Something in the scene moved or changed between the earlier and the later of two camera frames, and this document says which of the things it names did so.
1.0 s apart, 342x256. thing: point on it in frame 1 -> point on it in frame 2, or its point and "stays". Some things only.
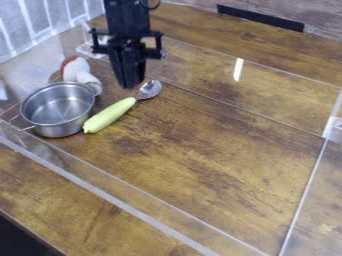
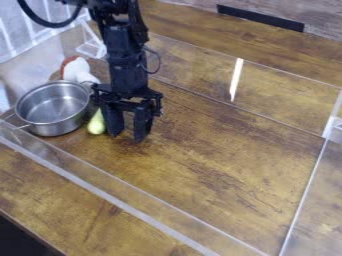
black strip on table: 261,18 stays
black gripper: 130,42 -> 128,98
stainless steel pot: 55,108 stays
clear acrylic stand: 87,47 stays
